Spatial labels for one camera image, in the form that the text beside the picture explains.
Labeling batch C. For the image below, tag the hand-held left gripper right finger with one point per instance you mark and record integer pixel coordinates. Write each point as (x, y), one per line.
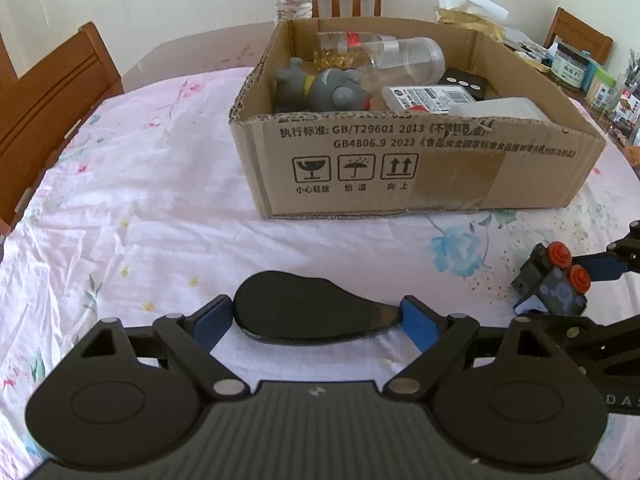
(422, 325)

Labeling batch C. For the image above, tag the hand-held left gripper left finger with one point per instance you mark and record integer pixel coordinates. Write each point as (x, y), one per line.
(212, 322)

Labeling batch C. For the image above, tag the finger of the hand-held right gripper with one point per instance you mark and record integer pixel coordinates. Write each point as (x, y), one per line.
(600, 332)
(605, 266)

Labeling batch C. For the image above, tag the black toy train car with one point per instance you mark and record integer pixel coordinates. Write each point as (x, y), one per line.
(555, 290)

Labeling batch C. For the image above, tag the black oval case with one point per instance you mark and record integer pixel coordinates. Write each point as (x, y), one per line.
(300, 305)

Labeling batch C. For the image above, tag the cardboard box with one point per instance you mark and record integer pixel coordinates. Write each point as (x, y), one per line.
(450, 170)

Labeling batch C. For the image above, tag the translucent white plastic container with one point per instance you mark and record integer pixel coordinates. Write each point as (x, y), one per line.
(500, 109)

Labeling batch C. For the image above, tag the grey box with label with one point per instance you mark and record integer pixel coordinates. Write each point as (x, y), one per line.
(430, 97)

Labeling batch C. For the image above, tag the black block with round buttons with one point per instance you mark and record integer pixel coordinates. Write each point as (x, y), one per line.
(462, 82)

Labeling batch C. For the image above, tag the grey elephant toy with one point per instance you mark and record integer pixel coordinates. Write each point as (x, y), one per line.
(325, 90)

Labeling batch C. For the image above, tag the orange snack packet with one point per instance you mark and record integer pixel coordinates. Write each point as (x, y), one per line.
(634, 156)

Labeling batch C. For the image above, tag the pink floral tablecloth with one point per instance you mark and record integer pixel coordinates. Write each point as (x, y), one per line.
(150, 200)

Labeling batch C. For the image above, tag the green and beige box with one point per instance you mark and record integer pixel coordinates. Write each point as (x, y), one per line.
(600, 87)

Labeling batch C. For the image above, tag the glass jar with dark lid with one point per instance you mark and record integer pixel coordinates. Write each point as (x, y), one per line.
(571, 67)

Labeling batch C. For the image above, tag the printed paper sheets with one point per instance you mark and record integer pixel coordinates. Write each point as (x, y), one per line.
(530, 52)

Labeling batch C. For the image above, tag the clear plastic jar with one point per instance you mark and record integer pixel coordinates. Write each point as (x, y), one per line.
(410, 57)

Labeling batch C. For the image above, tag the gold foil bag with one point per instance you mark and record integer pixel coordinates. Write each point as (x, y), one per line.
(475, 25)

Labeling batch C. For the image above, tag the gold beads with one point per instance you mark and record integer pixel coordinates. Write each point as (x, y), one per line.
(335, 60)

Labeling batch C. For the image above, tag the small clear bottle red label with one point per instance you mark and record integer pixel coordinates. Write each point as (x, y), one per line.
(350, 40)

